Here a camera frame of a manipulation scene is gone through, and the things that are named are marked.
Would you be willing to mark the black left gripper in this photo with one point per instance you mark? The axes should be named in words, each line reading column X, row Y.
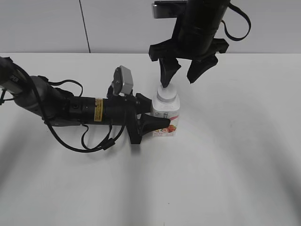
column 123, row 111

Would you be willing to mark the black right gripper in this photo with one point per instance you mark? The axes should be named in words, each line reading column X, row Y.
column 187, row 42

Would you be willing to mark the white yili yogurt bottle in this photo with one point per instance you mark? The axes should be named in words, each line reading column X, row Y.
column 166, row 110

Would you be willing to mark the white bottle cap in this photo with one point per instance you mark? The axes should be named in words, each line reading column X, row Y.
column 168, row 94

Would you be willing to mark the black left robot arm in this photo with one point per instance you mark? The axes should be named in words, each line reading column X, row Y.
column 61, row 108

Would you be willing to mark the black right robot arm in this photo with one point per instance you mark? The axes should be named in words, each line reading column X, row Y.
column 197, row 22

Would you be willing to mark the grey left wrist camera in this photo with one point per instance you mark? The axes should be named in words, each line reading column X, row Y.
column 122, row 81

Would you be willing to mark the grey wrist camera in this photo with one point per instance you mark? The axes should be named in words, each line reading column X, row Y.
column 122, row 81
column 168, row 8

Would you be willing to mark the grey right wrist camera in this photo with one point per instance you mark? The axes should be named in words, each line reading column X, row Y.
column 168, row 8

